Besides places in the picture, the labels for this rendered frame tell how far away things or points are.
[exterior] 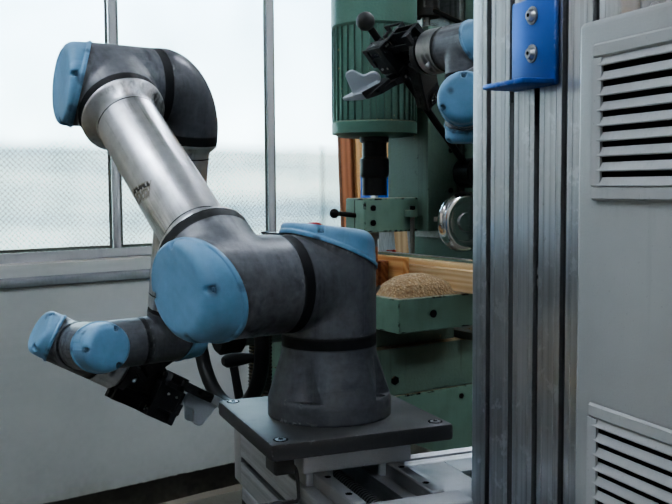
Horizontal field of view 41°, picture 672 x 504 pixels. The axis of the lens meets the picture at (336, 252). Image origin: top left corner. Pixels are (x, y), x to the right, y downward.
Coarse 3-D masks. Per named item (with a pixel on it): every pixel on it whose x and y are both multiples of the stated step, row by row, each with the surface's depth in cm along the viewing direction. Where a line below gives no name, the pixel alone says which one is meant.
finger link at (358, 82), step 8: (352, 72) 161; (376, 72) 161; (352, 80) 162; (360, 80) 162; (368, 80) 162; (376, 80) 162; (352, 88) 163; (360, 88) 163; (368, 88) 162; (344, 96) 167; (352, 96) 164; (360, 96) 163
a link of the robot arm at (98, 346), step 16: (112, 320) 138; (128, 320) 139; (64, 336) 137; (80, 336) 132; (96, 336) 132; (112, 336) 133; (128, 336) 137; (144, 336) 138; (64, 352) 136; (80, 352) 132; (96, 352) 131; (112, 352) 133; (128, 352) 134; (144, 352) 138; (80, 368) 136; (96, 368) 132; (112, 368) 133
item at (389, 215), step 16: (352, 208) 186; (368, 208) 183; (384, 208) 185; (400, 208) 187; (416, 208) 189; (352, 224) 186; (368, 224) 183; (384, 224) 185; (400, 224) 187; (416, 224) 190
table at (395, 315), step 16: (384, 304) 158; (400, 304) 155; (416, 304) 157; (432, 304) 159; (448, 304) 161; (464, 304) 163; (384, 320) 159; (400, 320) 155; (416, 320) 157; (432, 320) 159; (448, 320) 161; (464, 320) 163
